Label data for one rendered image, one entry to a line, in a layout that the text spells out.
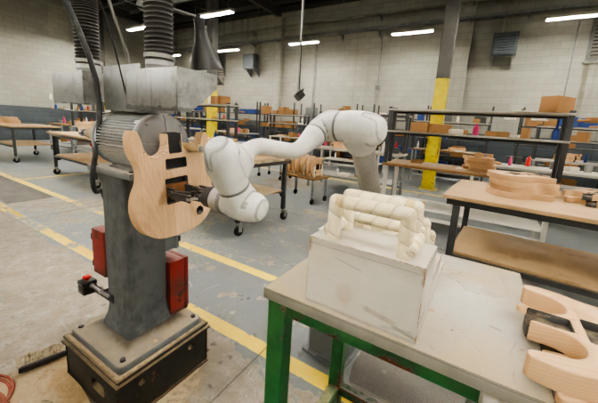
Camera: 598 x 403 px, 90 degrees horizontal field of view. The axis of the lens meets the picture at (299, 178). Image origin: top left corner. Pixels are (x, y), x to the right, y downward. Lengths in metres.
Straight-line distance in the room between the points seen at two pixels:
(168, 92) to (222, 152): 0.35
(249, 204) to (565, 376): 0.77
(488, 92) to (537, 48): 1.68
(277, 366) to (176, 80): 0.92
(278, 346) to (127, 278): 0.94
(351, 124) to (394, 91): 11.08
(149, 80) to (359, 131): 0.78
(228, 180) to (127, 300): 1.00
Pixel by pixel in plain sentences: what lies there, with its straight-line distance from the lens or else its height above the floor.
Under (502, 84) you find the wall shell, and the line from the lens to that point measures 11.92.
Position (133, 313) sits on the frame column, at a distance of 1.76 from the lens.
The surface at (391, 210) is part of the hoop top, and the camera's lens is 0.66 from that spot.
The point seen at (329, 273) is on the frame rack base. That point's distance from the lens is 0.75.
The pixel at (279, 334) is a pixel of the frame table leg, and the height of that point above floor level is 0.80.
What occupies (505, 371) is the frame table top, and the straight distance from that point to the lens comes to 0.78.
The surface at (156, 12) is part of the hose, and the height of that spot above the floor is 1.72.
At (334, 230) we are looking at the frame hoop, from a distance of 0.72.
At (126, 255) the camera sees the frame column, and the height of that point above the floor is 0.73.
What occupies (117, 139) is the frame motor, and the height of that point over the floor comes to 1.26.
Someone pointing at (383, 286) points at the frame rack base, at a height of 1.03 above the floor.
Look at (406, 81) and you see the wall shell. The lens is 12.23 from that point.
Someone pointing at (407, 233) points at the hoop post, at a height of 1.16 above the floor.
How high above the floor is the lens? 1.37
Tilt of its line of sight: 10 degrees down
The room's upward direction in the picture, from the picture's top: 4 degrees clockwise
